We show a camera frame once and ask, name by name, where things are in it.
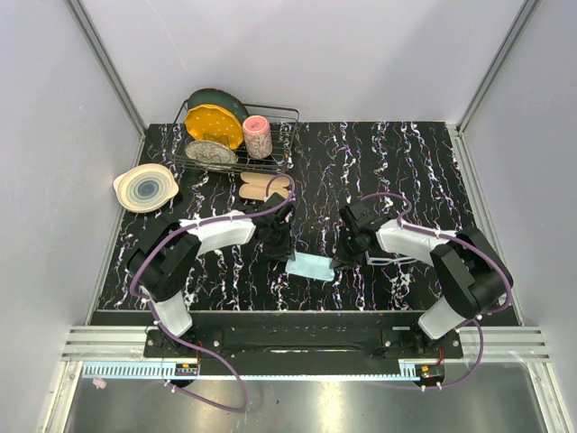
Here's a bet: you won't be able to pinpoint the light blue cleaning cloth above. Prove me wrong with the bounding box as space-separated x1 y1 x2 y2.
286 252 334 281

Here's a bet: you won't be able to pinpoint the cream bowl with rings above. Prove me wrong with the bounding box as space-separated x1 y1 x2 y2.
113 163 179 214

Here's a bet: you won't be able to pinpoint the black wire dish rack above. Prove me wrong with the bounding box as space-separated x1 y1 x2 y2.
165 104 299 174

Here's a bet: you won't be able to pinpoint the pink patterned cup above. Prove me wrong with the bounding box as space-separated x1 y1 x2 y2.
243 115 272 160

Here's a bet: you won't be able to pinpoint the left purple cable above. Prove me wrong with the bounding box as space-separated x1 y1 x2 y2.
129 173 297 412

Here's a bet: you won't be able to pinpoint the white frame sunglasses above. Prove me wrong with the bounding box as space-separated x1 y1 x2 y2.
365 252 417 266

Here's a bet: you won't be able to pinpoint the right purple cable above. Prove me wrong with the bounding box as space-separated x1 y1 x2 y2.
358 192 515 392

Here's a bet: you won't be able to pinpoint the purple cable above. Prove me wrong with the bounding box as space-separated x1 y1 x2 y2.
358 192 515 392
129 173 297 412

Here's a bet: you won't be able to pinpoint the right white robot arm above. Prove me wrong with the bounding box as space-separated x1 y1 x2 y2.
331 202 514 358

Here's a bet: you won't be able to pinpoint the dark green plate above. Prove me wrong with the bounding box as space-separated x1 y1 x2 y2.
186 88 250 124

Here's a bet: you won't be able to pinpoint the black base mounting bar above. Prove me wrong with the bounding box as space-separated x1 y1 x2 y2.
143 310 465 362

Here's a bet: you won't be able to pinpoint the black glasses case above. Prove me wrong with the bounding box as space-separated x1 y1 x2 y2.
239 171 290 201

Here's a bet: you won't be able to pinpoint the grey patterned small plate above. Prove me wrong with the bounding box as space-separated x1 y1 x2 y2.
184 140 238 170

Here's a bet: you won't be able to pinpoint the yellow dotted plate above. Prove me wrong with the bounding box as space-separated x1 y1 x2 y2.
184 105 244 150

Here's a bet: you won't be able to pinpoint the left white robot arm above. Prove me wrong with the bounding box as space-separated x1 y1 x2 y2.
126 193 294 357

